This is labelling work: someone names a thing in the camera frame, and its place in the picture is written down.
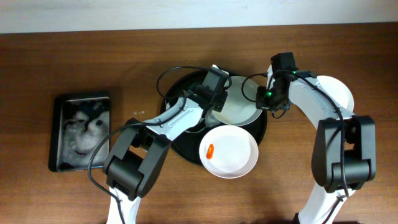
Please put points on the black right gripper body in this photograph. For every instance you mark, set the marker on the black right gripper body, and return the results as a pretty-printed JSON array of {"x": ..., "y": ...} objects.
[{"x": 265, "y": 102}]

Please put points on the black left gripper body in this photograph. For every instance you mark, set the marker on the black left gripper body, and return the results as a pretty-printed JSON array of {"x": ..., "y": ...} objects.
[{"x": 218, "y": 101}]

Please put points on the white plate with ketchup smear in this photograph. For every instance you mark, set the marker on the white plate with ketchup smear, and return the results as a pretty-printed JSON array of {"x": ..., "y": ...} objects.
[{"x": 237, "y": 110}]

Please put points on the white plate with orange stain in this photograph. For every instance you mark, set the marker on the white plate with orange stain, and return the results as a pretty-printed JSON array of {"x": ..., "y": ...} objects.
[{"x": 338, "y": 91}]

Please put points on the white plate with ketchup blob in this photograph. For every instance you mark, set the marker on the white plate with ketchup blob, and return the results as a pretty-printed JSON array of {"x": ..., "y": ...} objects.
[{"x": 228, "y": 152}]

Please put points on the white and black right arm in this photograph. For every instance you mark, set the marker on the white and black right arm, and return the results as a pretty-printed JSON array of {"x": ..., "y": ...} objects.
[{"x": 344, "y": 153}]

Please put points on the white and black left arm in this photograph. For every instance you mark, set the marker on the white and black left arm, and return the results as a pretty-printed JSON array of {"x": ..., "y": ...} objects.
[{"x": 137, "y": 157}]

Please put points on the round black serving tray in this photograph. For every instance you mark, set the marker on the round black serving tray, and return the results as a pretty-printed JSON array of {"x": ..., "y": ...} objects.
[{"x": 187, "y": 144}]

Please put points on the black rectangular water tray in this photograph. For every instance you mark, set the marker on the black rectangular water tray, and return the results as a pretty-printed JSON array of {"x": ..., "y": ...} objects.
[{"x": 80, "y": 122}]

